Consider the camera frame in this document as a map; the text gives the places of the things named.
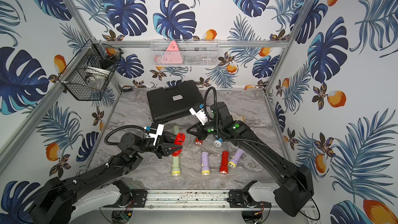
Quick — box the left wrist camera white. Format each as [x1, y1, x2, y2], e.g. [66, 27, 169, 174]
[144, 123, 164, 146]

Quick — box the pink triangle item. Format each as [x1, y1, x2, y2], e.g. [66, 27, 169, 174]
[158, 40, 183, 64]

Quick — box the red flashlight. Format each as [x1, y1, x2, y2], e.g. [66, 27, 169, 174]
[195, 138, 203, 146]
[172, 133, 186, 157]
[219, 150, 229, 174]

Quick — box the green flashlight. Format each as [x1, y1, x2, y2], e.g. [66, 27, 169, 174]
[173, 125, 180, 135]
[172, 156, 181, 176]

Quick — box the green flashlight back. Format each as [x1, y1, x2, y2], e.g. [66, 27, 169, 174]
[173, 125, 180, 135]

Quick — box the dark tape roll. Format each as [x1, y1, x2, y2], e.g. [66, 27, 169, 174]
[121, 85, 133, 92]

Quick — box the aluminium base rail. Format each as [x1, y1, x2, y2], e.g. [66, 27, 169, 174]
[99, 189, 321, 212]

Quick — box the purple flashlight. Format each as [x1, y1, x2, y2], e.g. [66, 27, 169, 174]
[228, 148, 244, 169]
[201, 151, 210, 175]

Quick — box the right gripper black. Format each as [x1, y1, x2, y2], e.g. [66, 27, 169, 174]
[186, 119, 223, 141]

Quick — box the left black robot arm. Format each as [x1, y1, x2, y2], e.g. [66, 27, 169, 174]
[29, 124, 184, 224]

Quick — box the clear wall shelf basket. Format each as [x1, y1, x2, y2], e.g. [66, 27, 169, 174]
[150, 39, 220, 66]

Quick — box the black wire basket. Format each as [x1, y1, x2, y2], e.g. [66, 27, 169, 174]
[58, 39, 123, 101]

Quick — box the black plastic tool case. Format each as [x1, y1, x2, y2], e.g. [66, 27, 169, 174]
[147, 80, 204, 123]

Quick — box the red flashlight front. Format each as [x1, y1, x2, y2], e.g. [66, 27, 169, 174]
[219, 150, 229, 174]

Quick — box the purple flashlight right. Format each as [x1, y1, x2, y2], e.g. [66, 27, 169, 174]
[228, 148, 244, 169]

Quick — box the green flashlight front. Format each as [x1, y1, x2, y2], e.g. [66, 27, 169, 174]
[172, 156, 181, 176]

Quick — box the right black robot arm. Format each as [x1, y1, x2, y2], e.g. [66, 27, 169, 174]
[187, 99, 314, 217]

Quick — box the white work glove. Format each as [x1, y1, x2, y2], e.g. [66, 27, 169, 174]
[231, 114, 245, 122]

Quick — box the purple flashlight front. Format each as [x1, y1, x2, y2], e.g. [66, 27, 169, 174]
[201, 151, 210, 175]

